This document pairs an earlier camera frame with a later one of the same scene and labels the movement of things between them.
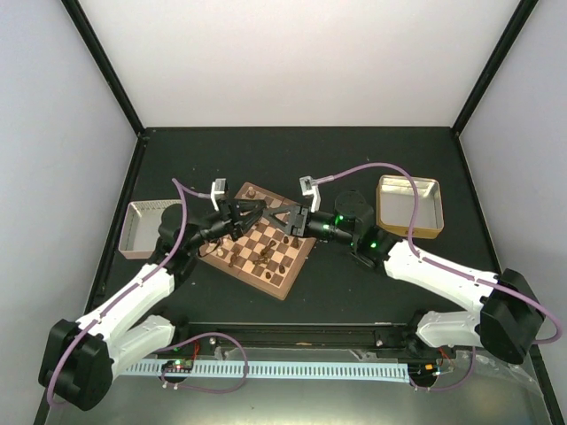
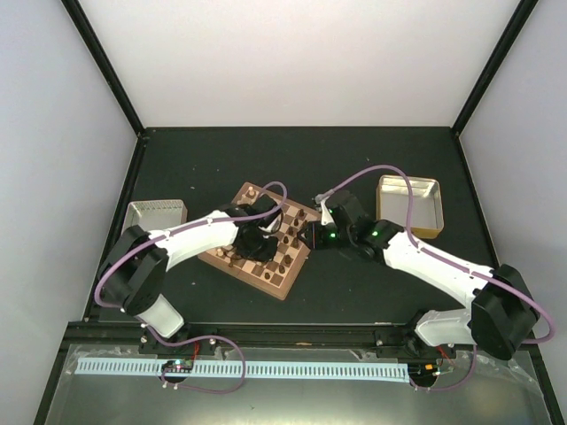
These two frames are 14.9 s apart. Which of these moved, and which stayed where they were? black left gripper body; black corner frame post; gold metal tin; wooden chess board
Moved: black left gripper body
Stayed: black corner frame post; wooden chess board; gold metal tin
